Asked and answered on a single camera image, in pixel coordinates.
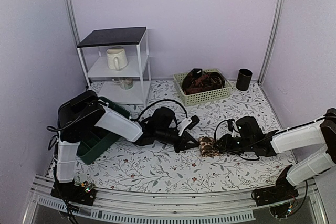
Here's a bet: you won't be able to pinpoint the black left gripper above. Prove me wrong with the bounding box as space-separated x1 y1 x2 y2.
156 129 201 154

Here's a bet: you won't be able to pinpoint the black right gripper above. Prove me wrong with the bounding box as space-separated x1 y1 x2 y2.
215 133 255 155

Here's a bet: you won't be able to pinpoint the cream floral patterned tie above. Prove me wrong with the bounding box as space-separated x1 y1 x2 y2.
199 136 221 157

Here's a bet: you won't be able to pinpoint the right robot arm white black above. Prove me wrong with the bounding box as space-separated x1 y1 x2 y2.
214 108 335 201

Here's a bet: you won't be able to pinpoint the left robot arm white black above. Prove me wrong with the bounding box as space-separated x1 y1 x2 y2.
54 90 199 200

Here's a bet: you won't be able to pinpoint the dark brown rolled ties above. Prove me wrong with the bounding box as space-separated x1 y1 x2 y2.
182 68 225 95

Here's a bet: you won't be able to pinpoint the pale green perforated basket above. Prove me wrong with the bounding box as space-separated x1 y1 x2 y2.
173 68 234 106

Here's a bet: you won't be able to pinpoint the black cylindrical cup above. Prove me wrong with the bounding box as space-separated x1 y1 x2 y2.
236 68 253 91

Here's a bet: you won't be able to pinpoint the floral patterned table mat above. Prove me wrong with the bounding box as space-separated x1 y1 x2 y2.
74 80 296 194

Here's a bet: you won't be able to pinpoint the dark green plastic bin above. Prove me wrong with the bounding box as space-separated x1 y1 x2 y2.
77 90 130 165

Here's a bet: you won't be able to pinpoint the white shelf with black top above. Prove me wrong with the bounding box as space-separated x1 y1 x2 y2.
77 27 151 106

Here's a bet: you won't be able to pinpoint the white ceramic mug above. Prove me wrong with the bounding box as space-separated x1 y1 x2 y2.
106 47 128 71

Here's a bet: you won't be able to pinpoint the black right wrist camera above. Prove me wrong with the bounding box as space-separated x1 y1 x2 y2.
236 116 263 138

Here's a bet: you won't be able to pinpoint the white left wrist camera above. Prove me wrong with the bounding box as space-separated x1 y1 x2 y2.
177 115 200 136

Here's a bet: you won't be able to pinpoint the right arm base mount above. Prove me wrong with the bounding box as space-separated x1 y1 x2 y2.
251 182 299 219

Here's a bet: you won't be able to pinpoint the aluminium front rail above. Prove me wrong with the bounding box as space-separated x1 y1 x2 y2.
22 175 329 224

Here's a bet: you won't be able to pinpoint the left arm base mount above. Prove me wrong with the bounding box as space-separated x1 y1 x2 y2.
50 181 97 206

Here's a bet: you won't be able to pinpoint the right aluminium frame post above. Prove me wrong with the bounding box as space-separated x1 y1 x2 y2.
258 0 285 85

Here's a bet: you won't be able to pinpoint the aluminium frame post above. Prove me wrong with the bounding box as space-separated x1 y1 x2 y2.
64 0 91 89
258 0 285 85

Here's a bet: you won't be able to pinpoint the left aluminium frame post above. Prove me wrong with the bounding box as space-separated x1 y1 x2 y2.
64 0 91 89

